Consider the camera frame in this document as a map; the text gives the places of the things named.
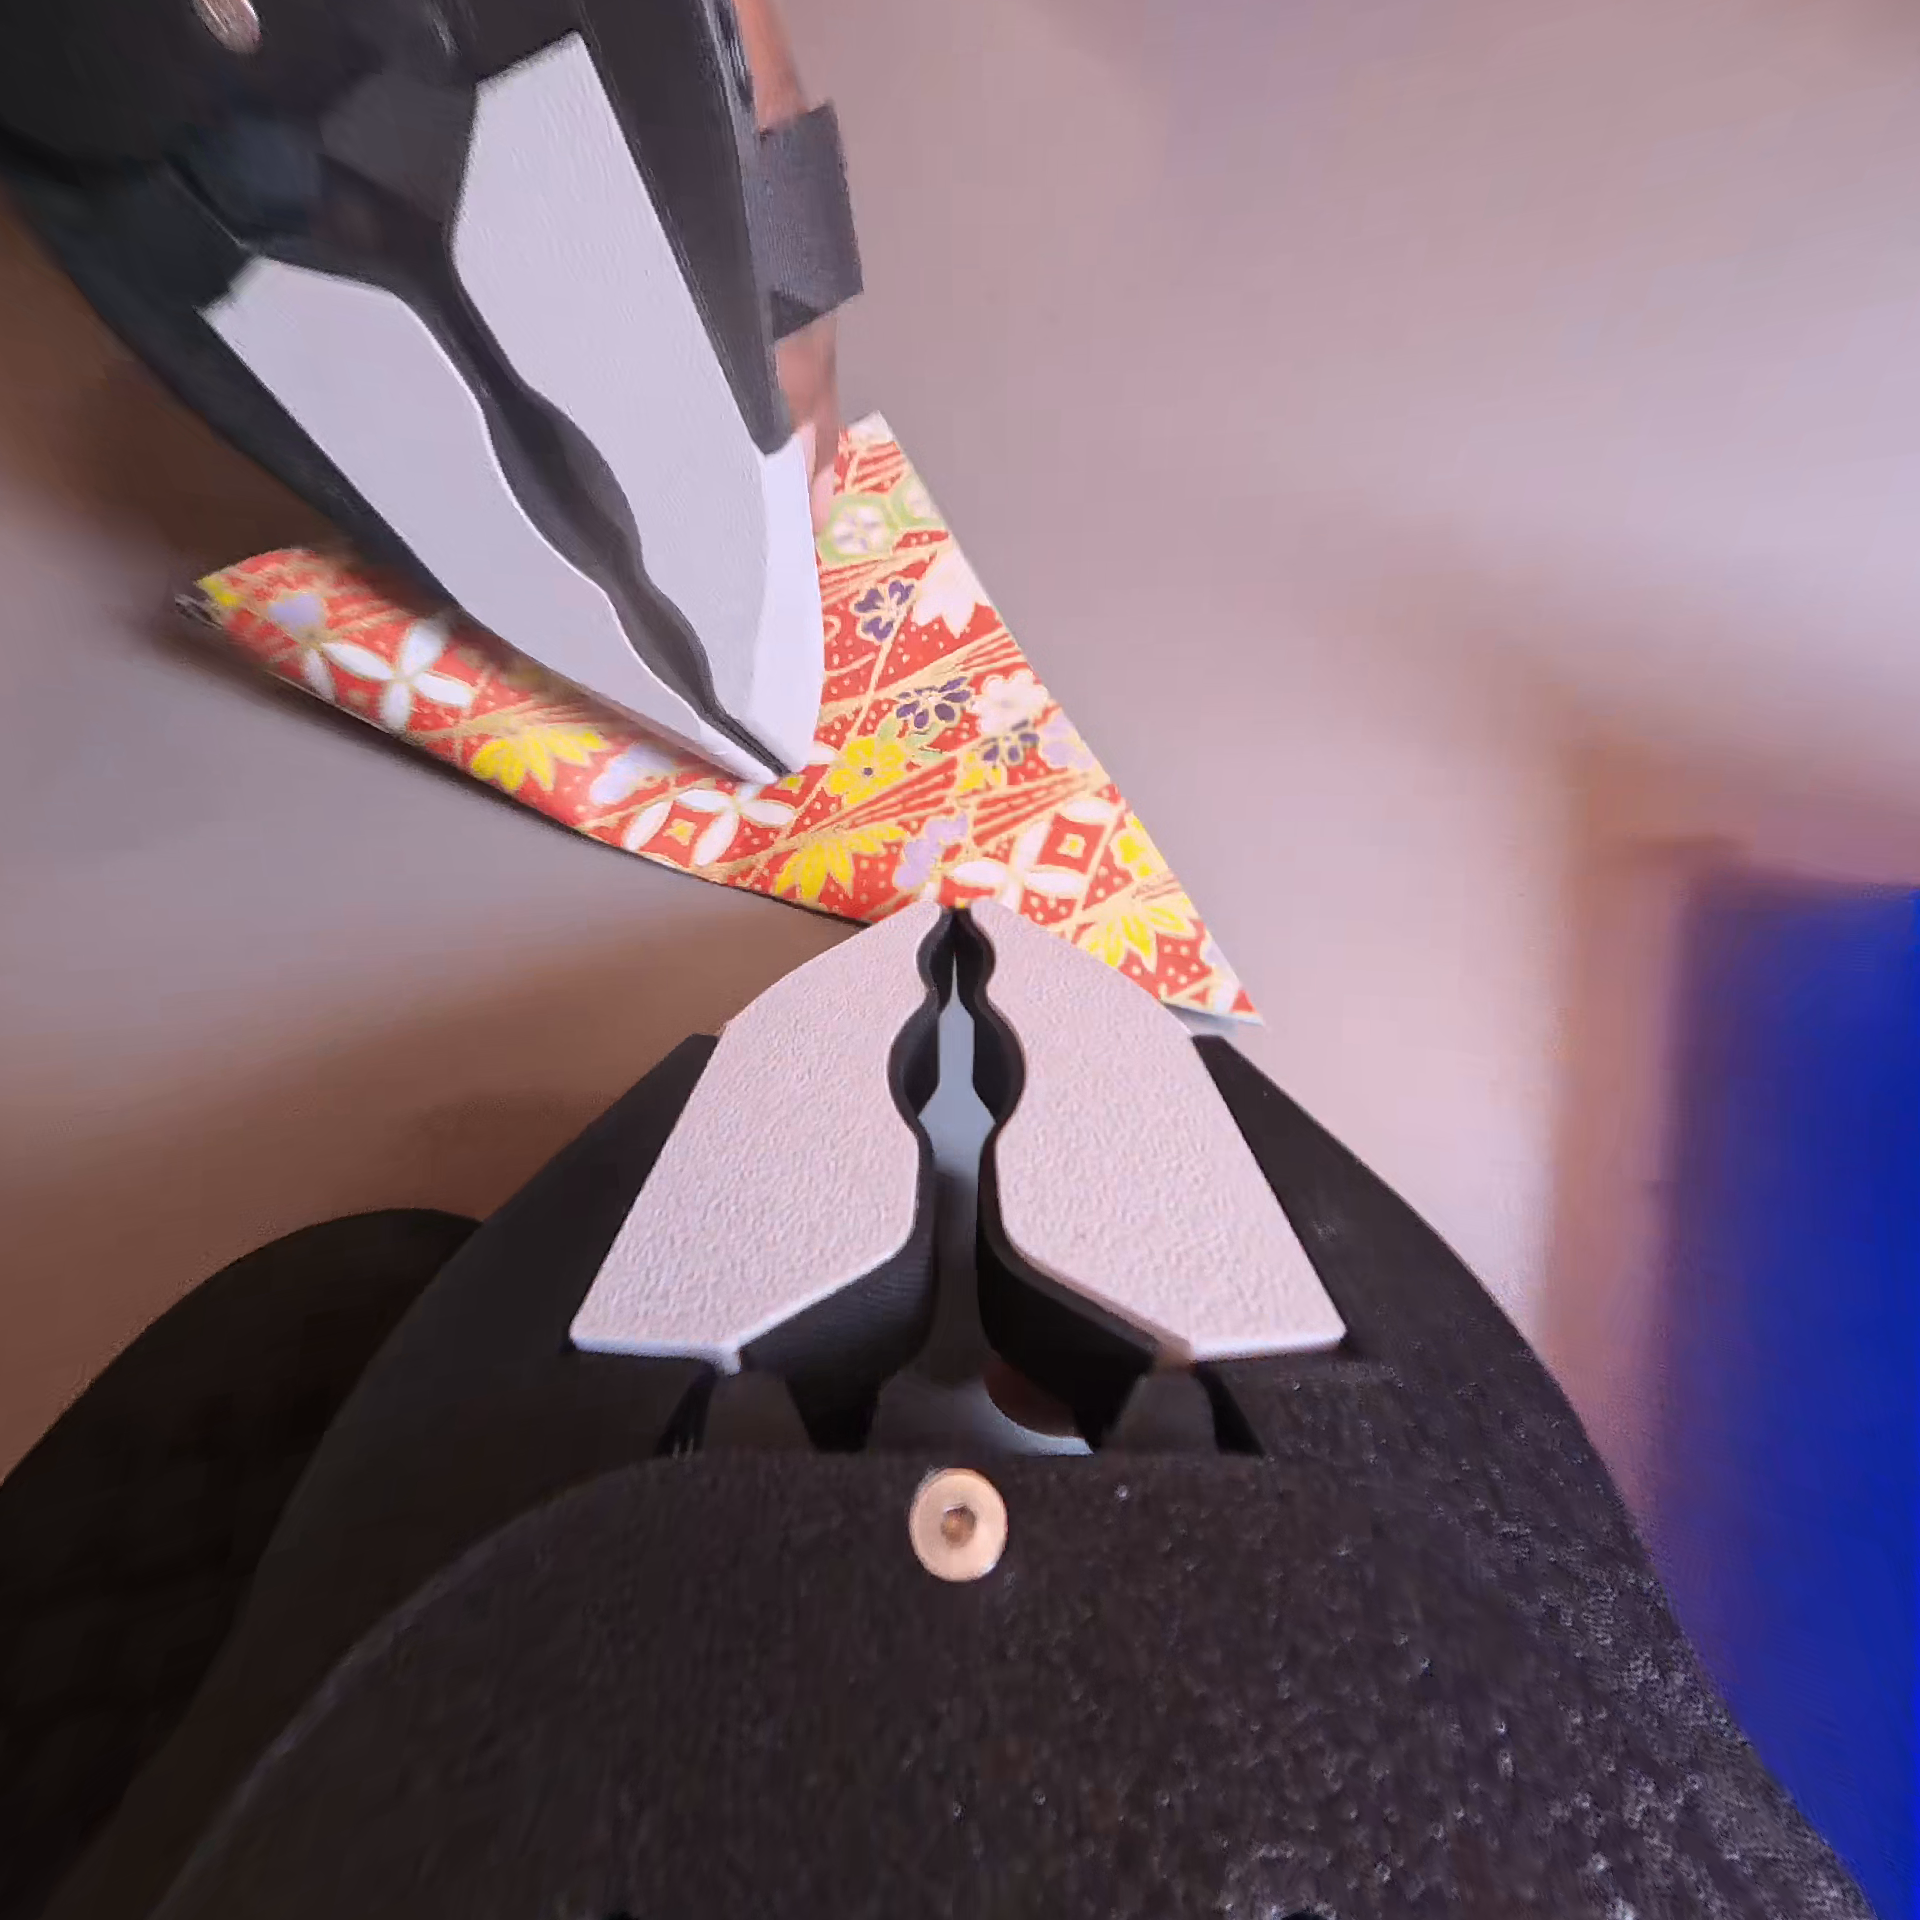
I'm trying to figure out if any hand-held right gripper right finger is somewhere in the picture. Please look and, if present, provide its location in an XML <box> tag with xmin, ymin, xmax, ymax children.
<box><xmin>959</xmin><ymin>894</ymin><xmax>1345</xmax><ymax>1436</ymax></box>

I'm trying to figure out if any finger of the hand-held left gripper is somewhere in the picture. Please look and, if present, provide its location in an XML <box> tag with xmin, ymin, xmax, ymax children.
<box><xmin>443</xmin><ymin>29</ymin><xmax>830</xmax><ymax>770</ymax></box>
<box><xmin>197</xmin><ymin>255</ymin><xmax>787</xmax><ymax>787</ymax></box>

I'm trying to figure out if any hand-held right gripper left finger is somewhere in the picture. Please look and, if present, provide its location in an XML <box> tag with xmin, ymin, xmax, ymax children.
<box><xmin>564</xmin><ymin>894</ymin><xmax>956</xmax><ymax>1436</ymax></box>

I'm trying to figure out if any green backed red floral paper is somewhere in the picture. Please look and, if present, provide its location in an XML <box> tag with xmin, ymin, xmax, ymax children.
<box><xmin>173</xmin><ymin>412</ymin><xmax>1265</xmax><ymax>1031</ymax></box>

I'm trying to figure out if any blue plastic bin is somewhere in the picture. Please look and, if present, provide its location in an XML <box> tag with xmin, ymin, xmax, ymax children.
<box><xmin>1636</xmin><ymin>869</ymin><xmax>1920</xmax><ymax>1892</ymax></box>

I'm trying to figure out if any black textured pad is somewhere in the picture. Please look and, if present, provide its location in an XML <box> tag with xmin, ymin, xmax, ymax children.
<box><xmin>0</xmin><ymin>1206</ymin><xmax>481</xmax><ymax>1908</ymax></box>

